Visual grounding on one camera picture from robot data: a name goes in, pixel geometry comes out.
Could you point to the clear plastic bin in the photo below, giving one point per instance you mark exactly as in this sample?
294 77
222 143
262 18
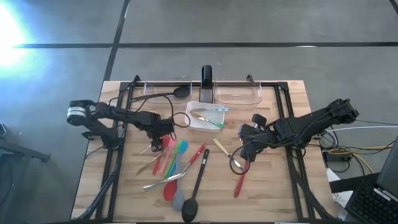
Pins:
237 96
152 93

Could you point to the black slotted spoon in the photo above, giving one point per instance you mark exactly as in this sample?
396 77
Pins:
189 209

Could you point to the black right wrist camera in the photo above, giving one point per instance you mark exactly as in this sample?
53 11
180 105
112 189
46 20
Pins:
259 120

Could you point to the grey silicone spoon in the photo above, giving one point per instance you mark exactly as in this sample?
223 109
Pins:
178 200

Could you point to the blue silicone spatula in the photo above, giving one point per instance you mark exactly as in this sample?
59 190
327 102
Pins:
183 145

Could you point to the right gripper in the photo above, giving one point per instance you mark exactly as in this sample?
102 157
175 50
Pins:
253 137

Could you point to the black frame bracket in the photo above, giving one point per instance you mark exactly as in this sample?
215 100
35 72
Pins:
136 79
249 78

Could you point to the green silicone spatula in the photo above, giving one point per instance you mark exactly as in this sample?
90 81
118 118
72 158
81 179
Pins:
168 169

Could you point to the pink silicone spatula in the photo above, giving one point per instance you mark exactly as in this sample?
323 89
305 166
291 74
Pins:
172 143

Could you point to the small red silicone spatula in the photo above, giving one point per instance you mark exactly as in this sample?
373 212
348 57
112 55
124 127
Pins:
156 168

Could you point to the black aluminium frame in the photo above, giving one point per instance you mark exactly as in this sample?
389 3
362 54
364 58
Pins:
281 85

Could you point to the white paper sheet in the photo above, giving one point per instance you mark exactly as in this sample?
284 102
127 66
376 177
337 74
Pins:
339 199

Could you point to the black computer keyboard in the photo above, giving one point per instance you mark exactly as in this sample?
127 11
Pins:
370 205

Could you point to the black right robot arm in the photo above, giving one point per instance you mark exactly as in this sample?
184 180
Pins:
311 123

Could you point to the red slotted silicone spatula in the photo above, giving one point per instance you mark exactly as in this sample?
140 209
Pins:
239 186

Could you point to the white plastic bin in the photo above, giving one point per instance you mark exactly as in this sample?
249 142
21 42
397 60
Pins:
199 126

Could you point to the black floor stand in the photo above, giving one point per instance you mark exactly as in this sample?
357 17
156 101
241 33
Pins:
21 151

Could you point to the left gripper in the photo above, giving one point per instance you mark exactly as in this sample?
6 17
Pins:
160 129

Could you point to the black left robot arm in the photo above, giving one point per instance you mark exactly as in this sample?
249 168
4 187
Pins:
124 115

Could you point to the red spatula with steel shank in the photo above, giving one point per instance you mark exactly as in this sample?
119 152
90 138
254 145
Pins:
169 191

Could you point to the plain steel table utensil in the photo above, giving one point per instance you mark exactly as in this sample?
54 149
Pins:
155 185

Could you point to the black solid spoon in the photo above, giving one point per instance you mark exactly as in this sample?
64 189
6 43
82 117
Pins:
182 92

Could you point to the black power brick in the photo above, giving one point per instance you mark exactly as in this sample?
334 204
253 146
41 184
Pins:
337 156

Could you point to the black computer monitor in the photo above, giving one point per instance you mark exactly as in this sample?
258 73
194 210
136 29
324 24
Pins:
390 174

